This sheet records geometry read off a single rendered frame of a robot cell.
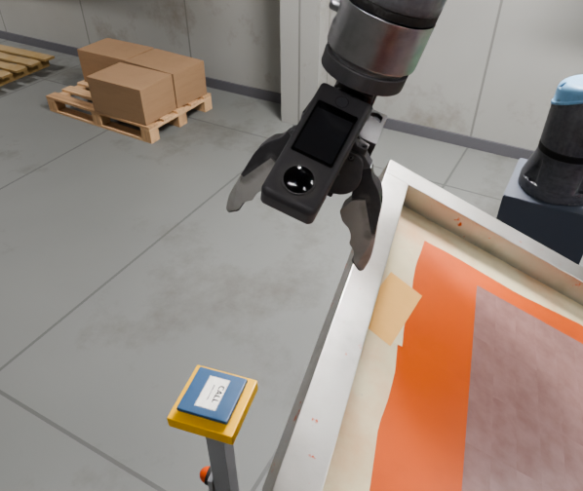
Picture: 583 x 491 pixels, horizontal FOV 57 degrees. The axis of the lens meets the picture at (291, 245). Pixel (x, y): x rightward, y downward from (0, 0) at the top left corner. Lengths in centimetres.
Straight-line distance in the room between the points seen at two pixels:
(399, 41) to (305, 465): 33
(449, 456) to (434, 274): 25
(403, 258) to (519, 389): 21
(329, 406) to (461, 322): 27
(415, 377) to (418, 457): 9
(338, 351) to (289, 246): 238
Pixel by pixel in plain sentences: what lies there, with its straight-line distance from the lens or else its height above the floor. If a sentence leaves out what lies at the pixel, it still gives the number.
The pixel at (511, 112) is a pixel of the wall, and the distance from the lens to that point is 388.
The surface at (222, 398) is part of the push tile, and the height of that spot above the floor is 97.
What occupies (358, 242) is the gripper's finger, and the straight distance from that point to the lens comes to 52.
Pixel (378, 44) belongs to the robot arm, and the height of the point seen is 168.
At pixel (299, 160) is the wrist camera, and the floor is 160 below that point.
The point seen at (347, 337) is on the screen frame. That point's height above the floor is 141.
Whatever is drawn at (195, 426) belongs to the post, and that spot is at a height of 95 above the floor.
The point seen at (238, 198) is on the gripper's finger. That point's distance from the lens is 53.
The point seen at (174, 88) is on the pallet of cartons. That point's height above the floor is 28.
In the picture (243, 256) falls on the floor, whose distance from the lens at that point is 284.
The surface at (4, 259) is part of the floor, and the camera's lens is 318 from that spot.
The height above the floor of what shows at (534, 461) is 128.
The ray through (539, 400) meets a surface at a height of 127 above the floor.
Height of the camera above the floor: 180
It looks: 39 degrees down
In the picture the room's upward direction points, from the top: straight up
